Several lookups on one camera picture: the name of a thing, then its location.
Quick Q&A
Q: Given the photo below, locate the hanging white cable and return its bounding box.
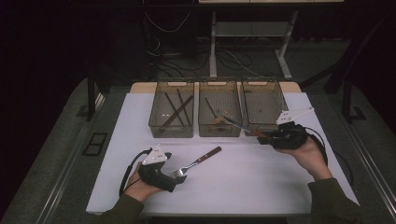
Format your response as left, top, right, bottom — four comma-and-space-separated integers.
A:
144, 11, 191, 33

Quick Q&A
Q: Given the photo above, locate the black metal stand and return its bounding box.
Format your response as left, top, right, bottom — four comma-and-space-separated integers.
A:
323, 40, 368, 124

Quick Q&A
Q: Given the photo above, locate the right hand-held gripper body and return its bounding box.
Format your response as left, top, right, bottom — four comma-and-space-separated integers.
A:
269, 106, 316, 151

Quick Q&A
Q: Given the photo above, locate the black rectangular floor frame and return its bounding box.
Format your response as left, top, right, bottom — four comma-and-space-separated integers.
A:
81, 132, 109, 157

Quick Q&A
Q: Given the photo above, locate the person's right hand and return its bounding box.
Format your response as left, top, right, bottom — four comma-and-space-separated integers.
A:
276, 136, 334, 181

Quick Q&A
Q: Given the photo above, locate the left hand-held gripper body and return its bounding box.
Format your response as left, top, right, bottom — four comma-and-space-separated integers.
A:
137, 144, 177, 193

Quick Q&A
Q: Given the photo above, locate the brown chopstick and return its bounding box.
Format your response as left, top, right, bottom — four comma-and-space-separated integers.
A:
160, 94, 194, 129

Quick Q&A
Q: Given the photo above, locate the smoky transparent plastic bin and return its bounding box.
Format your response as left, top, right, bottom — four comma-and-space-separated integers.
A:
241, 77, 294, 138
148, 77, 195, 139
198, 77, 243, 138

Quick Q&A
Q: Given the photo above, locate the tangle of black floor cables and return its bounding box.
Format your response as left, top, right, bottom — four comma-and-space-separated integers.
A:
152, 48, 260, 79

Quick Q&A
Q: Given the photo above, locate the knife with wooden handle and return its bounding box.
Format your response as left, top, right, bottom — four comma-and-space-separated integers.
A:
221, 112, 269, 140

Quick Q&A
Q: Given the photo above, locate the white standing desk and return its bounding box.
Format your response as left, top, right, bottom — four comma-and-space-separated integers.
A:
198, 0, 345, 81

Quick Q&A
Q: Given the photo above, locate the hand-held gripper black cable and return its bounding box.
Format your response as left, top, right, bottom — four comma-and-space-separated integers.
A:
120, 148, 152, 197
303, 125, 355, 188

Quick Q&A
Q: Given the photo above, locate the person's left hand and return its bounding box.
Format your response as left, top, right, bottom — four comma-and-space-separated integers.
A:
124, 163, 163, 203

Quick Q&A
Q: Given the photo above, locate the left hand-held gripper black cable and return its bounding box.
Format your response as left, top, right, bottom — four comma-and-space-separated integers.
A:
120, 148, 152, 197

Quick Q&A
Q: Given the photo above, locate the aluminium floor rail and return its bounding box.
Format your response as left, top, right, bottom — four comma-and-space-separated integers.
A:
36, 92, 106, 224
342, 120, 396, 213

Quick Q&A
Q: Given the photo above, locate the thin silver metal utensil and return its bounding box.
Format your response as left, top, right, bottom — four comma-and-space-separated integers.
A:
204, 97, 219, 119

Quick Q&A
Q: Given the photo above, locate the right hand-held gripper black cable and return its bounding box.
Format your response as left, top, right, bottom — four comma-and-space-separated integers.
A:
303, 125, 355, 188

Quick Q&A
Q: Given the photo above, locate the fork with wooden handle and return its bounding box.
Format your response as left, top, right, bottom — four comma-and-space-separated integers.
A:
167, 146, 223, 180

